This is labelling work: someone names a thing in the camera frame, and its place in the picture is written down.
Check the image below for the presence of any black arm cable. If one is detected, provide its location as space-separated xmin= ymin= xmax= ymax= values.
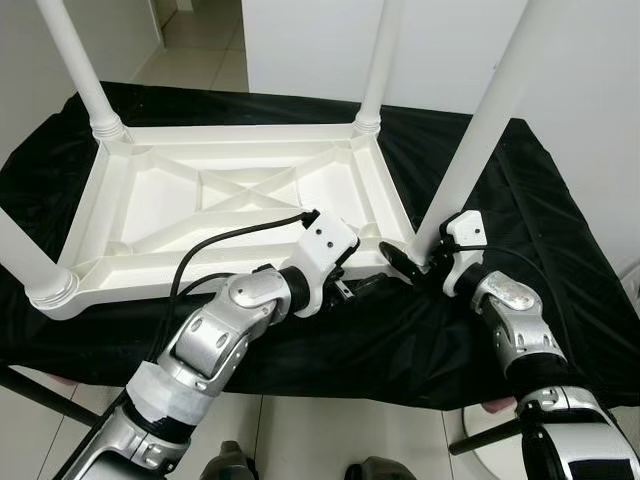
xmin=440 ymin=238 xmax=571 ymax=371
xmin=150 ymin=208 xmax=319 ymax=371

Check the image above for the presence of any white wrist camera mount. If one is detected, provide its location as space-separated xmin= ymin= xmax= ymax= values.
xmin=290 ymin=210 xmax=361 ymax=319
xmin=440 ymin=210 xmax=488 ymax=298

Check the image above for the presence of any black table cloth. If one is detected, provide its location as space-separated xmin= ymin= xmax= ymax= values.
xmin=0 ymin=80 xmax=640 ymax=411

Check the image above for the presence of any grey robot foot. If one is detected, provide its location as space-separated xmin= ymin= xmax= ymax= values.
xmin=200 ymin=440 xmax=256 ymax=480
xmin=345 ymin=455 xmax=416 ymax=480

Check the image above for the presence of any white plastic children table top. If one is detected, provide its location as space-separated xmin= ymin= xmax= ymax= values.
xmin=28 ymin=122 xmax=423 ymax=321

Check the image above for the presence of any white plastic table leg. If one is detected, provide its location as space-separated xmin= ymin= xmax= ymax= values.
xmin=0 ymin=208 xmax=81 ymax=309
xmin=412 ymin=0 xmax=533 ymax=263
xmin=353 ymin=0 xmax=403 ymax=136
xmin=35 ymin=0 xmax=129 ymax=141

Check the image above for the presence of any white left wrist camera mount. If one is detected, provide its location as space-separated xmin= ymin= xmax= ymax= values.
xmin=290 ymin=210 xmax=361 ymax=319

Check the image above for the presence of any grey robot left foot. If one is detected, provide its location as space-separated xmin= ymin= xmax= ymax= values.
xmin=200 ymin=440 xmax=256 ymax=480

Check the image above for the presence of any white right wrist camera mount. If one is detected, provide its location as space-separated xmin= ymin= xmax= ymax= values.
xmin=440 ymin=210 xmax=488 ymax=298

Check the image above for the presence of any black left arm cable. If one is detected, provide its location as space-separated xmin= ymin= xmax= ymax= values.
xmin=150 ymin=208 xmax=319 ymax=371

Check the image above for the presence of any grey robot right foot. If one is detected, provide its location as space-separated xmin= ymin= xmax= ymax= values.
xmin=345 ymin=455 xmax=416 ymax=480

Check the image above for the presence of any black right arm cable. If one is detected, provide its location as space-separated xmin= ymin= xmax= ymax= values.
xmin=440 ymin=238 xmax=571 ymax=371

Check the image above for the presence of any white round floor plate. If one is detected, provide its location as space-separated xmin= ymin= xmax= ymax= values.
xmin=470 ymin=400 xmax=541 ymax=476

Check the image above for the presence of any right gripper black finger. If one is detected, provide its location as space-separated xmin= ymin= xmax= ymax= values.
xmin=380 ymin=242 xmax=426 ymax=286

